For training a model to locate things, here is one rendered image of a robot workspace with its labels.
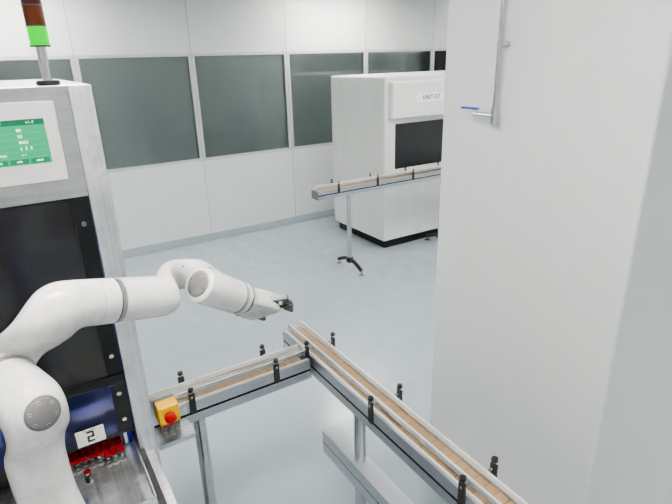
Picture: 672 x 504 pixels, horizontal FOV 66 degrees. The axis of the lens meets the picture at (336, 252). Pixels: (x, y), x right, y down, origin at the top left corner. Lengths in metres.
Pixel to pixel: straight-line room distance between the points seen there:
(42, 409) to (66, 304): 0.18
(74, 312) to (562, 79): 1.54
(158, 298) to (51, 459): 0.34
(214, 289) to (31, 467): 0.47
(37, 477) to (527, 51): 1.78
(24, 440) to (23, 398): 0.07
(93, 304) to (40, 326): 0.09
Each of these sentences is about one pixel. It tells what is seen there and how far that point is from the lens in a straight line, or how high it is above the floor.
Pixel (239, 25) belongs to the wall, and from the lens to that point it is 6.72.
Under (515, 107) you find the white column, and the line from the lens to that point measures 1.99.
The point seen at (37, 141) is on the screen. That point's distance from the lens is 1.59.
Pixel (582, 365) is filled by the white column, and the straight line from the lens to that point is 2.04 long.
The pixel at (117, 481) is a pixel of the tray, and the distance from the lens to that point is 1.97.
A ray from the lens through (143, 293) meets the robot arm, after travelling 1.10.
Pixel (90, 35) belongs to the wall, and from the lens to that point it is 6.27.
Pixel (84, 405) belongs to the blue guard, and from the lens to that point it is 1.89.
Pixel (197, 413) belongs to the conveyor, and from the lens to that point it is 2.16.
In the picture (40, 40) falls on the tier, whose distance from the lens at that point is 1.68.
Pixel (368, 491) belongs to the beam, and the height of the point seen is 0.49.
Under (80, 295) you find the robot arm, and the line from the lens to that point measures 1.04.
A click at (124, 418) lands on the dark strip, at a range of 1.94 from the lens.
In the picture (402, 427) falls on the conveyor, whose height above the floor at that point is 0.93.
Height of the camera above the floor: 2.15
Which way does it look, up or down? 21 degrees down
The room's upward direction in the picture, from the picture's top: 2 degrees counter-clockwise
